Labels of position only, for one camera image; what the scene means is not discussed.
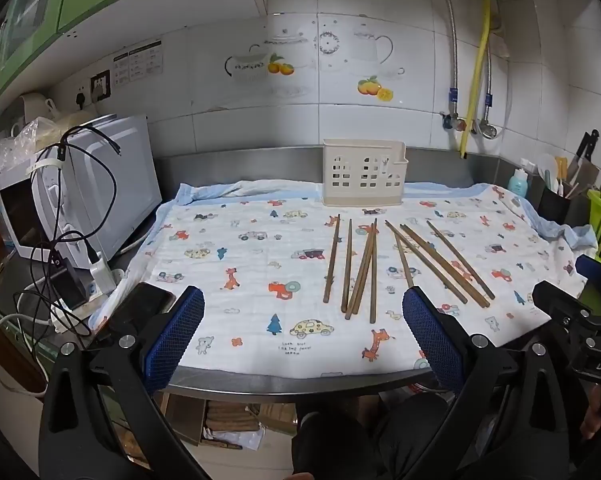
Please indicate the white microwave oven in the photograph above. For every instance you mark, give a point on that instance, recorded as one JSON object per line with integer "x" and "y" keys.
{"x": 115, "y": 180}

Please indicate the clear plastic bag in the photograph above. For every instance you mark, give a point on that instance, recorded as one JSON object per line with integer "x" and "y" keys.
{"x": 3, "y": 152}

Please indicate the person's right hand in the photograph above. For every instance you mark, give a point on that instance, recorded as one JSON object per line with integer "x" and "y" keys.
{"x": 593, "y": 412}

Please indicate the black wall socket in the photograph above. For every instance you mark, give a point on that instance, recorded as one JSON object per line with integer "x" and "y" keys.
{"x": 100, "y": 85}

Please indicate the white spatula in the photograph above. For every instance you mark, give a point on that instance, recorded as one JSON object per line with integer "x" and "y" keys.
{"x": 548, "y": 164}

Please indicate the cardboard box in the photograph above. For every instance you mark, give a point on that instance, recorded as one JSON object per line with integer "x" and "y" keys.
{"x": 185, "y": 415}

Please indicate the brown flat bundle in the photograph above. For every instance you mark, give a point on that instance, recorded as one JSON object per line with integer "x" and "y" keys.
{"x": 230, "y": 417}

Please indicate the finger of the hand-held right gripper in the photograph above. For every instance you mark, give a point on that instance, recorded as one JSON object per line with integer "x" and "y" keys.
{"x": 598, "y": 267}
{"x": 555, "y": 300}

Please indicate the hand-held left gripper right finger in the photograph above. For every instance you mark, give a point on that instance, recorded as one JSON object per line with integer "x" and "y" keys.
{"x": 425, "y": 330}

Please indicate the white wall notice sticker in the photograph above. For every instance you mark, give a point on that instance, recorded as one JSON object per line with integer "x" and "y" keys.
{"x": 138, "y": 62}

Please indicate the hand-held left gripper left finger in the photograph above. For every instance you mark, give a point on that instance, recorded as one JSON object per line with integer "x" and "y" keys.
{"x": 180, "y": 330}

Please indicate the brown wooden chopstick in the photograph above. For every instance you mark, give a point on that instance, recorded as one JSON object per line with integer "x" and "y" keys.
{"x": 426, "y": 262}
{"x": 461, "y": 259}
{"x": 357, "y": 275}
{"x": 347, "y": 265}
{"x": 374, "y": 290}
{"x": 404, "y": 261}
{"x": 442, "y": 267}
{"x": 364, "y": 270}
{"x": 332, "y": 260}
{"x": 449, "y": 265}

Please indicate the person's dark trousers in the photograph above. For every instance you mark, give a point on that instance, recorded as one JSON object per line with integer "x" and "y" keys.
{"x": 380, "y": 440}

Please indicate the black smartphone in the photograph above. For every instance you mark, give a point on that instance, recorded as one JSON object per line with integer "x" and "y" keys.
{"x": 148, "y": 300}

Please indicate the black power adapter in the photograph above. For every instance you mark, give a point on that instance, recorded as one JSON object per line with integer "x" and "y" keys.
{"x": 68, "y": 287}

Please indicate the blue pump bottle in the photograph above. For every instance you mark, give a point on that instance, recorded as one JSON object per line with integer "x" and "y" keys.
{"x": 519, "y": 183}

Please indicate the white wall socket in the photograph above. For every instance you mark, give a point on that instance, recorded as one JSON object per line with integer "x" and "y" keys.
{"x": 82, "y": 97}

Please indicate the white power strip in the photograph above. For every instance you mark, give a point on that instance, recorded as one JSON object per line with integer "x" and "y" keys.
{"x": 55, "y": 321}

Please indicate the green wall cabinet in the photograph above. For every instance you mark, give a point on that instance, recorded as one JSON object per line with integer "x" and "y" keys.
{"x": 35, "y": 15}

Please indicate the cream plastic utensil holder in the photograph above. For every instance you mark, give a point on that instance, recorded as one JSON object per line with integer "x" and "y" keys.
{"x": 363, "y": 180}

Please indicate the cartoon printed blanket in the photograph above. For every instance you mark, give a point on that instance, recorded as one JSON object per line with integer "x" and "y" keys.
{"x": 260, "y": 260}

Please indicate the metal angle valve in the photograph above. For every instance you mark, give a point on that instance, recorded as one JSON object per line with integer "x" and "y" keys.
{"x": 485, "y": 130}

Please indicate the white electric kettle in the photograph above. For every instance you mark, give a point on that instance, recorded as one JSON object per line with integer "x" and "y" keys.
{"x": 33, "y": 107}

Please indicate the white plug charger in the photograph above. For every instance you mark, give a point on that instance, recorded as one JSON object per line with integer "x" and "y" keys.
{"x": 100, "y": 275}

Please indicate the black utensil pot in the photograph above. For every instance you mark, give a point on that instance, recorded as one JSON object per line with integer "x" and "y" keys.
{"x": 553, "y": 205}

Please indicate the yellow spatula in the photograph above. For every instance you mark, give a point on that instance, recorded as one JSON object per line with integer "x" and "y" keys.
{"x": 560, "y": 167}

